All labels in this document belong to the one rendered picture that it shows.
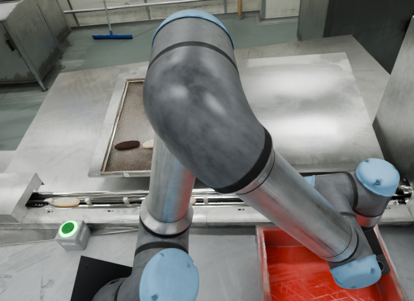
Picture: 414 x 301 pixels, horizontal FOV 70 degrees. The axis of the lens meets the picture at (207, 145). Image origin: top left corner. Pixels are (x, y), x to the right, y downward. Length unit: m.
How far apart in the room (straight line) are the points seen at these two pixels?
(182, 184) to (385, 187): 0.38
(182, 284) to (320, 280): 0.45
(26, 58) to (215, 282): 3.10
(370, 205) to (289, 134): 0.54
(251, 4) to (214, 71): 4.25
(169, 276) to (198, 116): 0.38
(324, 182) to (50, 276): 0.85
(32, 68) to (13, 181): 2.46
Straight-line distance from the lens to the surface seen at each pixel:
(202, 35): 0.36
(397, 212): 1.07
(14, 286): 1.15
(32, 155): 1.53
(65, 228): 1.05
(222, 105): 0.29
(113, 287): 0.74
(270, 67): 1.39
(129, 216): 1.04
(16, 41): 3.54
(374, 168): 0.66
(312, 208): 0.42
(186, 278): 0.62
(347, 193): 0.64
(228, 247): 0.96
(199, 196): 1.03
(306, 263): 0.95
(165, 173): 0.51
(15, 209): 1.20
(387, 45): 2.77
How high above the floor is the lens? 1.68
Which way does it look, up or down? 44 degrees down
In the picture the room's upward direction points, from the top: 9 degrees counter-clockwise
